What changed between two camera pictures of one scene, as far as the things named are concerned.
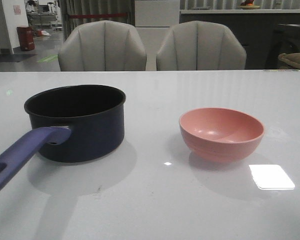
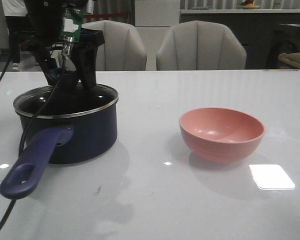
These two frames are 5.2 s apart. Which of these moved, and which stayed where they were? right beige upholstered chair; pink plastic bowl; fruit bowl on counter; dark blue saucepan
Moved: dark blue saucepan
Stayed: right beige upholstered chair; pink plastic bowl; fruit bowl on counter
